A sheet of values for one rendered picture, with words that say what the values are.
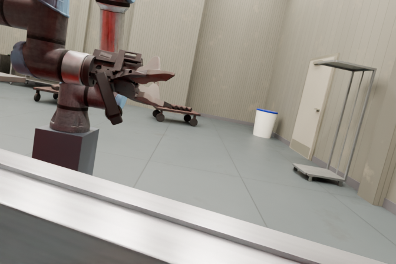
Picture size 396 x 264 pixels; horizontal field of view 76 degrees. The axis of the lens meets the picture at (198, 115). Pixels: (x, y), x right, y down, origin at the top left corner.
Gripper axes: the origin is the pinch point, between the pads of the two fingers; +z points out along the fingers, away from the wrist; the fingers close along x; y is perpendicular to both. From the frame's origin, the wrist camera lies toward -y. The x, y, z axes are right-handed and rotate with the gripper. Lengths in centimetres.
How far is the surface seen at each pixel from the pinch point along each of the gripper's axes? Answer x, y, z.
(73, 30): 666, 531, -388
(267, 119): 537, 270, 244
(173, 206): -34.7, -26.8, 2.5
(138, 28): 588, 527, -165
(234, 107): 725, 387, 201
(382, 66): 210, 223, 282
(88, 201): -34.9, -27.3, -2.8
